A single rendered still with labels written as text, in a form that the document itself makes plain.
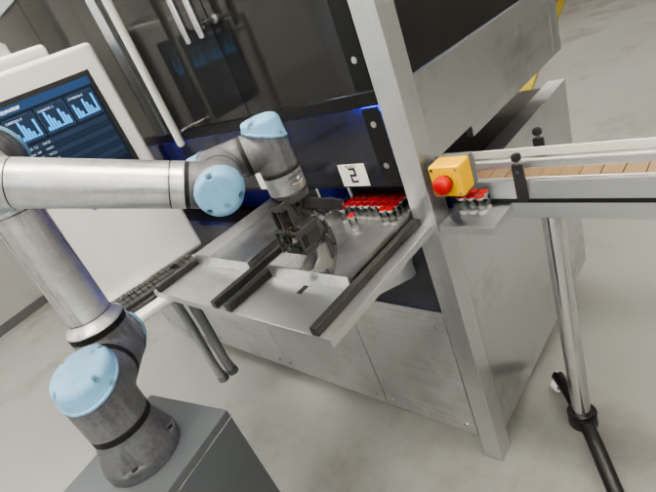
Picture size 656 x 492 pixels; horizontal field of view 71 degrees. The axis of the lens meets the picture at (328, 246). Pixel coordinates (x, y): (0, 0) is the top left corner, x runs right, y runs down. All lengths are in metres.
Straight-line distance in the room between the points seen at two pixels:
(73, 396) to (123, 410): 0.09
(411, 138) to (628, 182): 0.42
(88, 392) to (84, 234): 0.85
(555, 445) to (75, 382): 1.38
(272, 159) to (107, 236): 0.94
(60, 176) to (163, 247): 1.01
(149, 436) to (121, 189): 0.47
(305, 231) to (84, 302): 0.44
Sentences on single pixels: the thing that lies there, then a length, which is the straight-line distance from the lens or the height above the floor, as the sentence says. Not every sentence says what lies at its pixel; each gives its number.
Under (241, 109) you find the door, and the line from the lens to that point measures 1.35.
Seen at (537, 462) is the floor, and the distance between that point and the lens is 1.70.
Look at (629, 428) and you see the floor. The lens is 1.77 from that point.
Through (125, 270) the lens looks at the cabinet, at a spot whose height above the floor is 0.87.
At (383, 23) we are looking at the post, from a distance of 0.98.
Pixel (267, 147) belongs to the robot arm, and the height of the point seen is 1.22.
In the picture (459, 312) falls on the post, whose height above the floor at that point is 0.61.
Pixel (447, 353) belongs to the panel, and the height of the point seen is 0.45.
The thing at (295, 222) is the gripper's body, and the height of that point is 1.07.
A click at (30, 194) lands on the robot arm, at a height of 1.32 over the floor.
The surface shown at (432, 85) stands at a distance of 1.11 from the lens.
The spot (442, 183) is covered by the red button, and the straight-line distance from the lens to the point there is 0.99.
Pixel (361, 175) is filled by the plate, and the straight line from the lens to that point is 1.14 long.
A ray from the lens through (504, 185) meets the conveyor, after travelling 1.11.
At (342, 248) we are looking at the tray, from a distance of 1.14.
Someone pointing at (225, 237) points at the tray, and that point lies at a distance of 1.47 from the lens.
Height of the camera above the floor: 1.40
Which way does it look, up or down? 26 degrees down
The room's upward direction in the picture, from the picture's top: 22 degrees counter-clockwise
